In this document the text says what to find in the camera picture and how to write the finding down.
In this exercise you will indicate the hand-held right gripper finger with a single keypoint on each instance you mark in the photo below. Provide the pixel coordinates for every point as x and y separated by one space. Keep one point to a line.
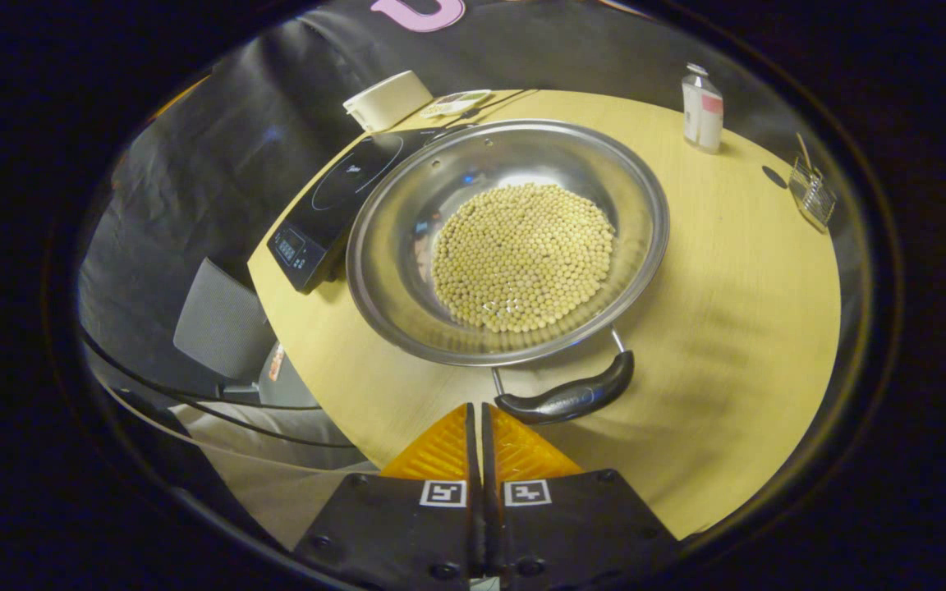
475 468
489 468

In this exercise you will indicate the black induction cooktop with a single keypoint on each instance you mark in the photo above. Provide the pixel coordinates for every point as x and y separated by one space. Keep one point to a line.
333 197

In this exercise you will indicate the person's beige trousers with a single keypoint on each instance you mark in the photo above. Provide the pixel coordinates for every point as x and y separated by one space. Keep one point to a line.
276 480

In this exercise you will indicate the pile of yellow soybeans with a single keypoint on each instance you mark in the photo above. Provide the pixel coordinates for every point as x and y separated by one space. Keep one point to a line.
522 256

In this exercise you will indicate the grey mesh chair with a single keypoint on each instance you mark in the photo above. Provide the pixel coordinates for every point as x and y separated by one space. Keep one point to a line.
222 324

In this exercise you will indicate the white divided dish with beans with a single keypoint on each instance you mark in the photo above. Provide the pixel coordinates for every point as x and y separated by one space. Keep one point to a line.
456 103

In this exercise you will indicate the white toaster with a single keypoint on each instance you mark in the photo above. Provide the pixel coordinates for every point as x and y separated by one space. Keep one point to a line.
387 98

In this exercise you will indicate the small white bottle red label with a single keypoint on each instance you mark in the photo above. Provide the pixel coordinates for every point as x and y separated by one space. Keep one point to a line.
701 115

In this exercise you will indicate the thin wooden stick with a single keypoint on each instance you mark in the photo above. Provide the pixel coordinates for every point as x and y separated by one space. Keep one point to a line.
804 152

